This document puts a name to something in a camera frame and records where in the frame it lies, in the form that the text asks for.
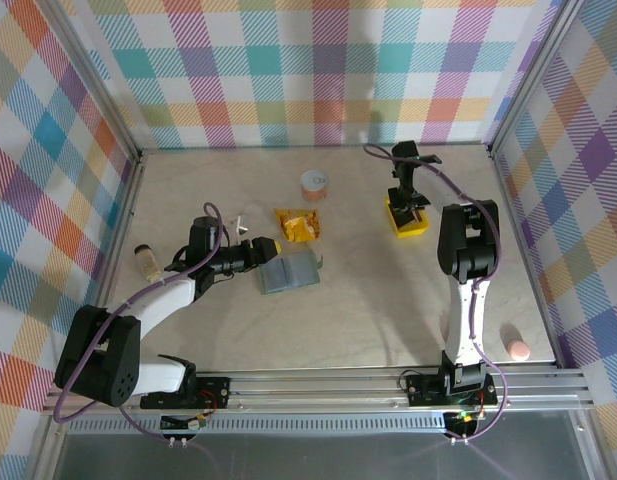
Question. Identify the yellow card bin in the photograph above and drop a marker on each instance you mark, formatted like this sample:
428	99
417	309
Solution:
410	232

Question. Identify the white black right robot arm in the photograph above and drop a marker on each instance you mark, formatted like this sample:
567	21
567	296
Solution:
465	320

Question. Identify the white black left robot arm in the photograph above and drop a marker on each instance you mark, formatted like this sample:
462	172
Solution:
163	300

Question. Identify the yellow snack packet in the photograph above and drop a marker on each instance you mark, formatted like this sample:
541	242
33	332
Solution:
300	225

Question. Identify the orange tin can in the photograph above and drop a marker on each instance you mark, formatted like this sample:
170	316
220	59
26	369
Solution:
315	187

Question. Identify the small glass jar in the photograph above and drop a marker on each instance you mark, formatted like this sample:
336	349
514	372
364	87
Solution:
147	260

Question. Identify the small circuit board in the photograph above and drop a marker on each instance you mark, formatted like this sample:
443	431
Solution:
463	422
185	424

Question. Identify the perforated metal strip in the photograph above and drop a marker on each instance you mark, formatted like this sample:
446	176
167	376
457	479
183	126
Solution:
313	426

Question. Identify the pink cylinder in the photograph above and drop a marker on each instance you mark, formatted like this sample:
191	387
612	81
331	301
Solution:
518	350

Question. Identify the grey metal sheet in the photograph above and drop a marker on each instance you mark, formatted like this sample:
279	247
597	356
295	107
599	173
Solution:
313	457

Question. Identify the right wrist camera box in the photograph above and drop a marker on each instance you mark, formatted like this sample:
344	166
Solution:
430	159

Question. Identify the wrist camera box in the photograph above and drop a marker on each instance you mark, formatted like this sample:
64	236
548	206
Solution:
430	159
240	225

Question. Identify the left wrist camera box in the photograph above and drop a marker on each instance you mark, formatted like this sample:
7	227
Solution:
240	225

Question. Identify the aluminium table side rail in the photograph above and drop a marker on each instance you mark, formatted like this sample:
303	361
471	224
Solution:
529	250
112	260

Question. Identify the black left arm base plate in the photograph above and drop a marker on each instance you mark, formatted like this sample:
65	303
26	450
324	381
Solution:
218	392

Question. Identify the aluminium mounting rail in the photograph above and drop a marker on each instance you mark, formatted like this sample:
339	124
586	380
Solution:
313	395

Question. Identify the aluminium frame post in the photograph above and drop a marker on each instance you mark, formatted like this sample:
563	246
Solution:
533	80
99	80

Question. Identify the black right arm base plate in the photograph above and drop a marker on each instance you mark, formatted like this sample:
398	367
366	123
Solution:
423	390

